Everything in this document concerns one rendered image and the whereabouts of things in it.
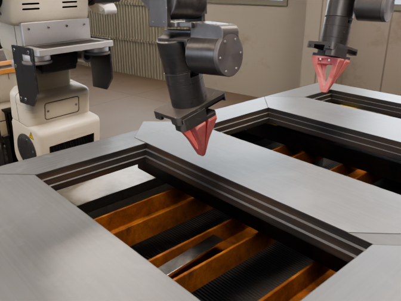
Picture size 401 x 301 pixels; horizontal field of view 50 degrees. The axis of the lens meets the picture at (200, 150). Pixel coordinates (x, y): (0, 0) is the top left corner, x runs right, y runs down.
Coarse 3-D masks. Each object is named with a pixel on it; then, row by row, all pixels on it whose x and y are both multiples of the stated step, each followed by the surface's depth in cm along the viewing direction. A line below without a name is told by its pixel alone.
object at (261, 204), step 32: (320, 96) 147; (352, 96) 145; (224, 128) 118; (320, 128) 117; (96, 160) 93; (128, 160) 98; (160, 160) 98; (224, 192) 84; (256, 192) 78; (288, 224) 73; (320, 224) 69; (352, 256) 65
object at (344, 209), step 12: (348, 192) 78; (360, 192) 78; (372, 192) 78; (384, 192) 78; (324, 204) 74; (336, 204) 74; (348, 204) 74; (360, 204) 74; (372, 204) 74; (384, 204) 74; (312, 216) 70; (324, 216) 70; (336, 216) 70; (348, 216) 70; (360, 216) 70; (348, 228) 67
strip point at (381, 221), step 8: (392, 200) 75; (400, 200) 75; (384, 208) 72; (392, 208) 72; (400, 208) 72; (368, 216) 70; (376, 216) 70; (384, 216) 70; (392, 216) 70; (400, 216) 70; (360, 224) 68; (368, 224) 68; (376, 224) 68; (384, 224) 68; (392, 224) 68; (400, 224) 68; (352, 232) 66; (360, 232) 66; (368, 232) 66; (376, 232) 66; (384, 232) 66; (392, 232) 66; (400, 232) 66
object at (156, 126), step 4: (148, 124) 114; (152, 124) 114; (156, 124) 114; (160, 124) 114; (164, 124) 114; (168, 124) 114; (172, 124) 114; (140, 128) 111; (144, 128) 111; (148, 128) 111; (152, 128) 111; (156, 128) 111; (160, 128) 111; (164, 128) 111; (140, 132) 108; (144, 132) 108; (148, 132) 108; (152, 132) 108; (136, 136) 105
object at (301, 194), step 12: (324, 168) 88; (300, 180) 82; (312, 180) 82; (324, 180) 82; (336, 180) 82; (348, 180) 82; (276, 192) 78; (288, 192) 78; (300, 192) 78; (312, 192) 78; (324, 192) 78; (336, 192) 78; (288, 204) 74; (300, 204) 74; (312, 204) 74
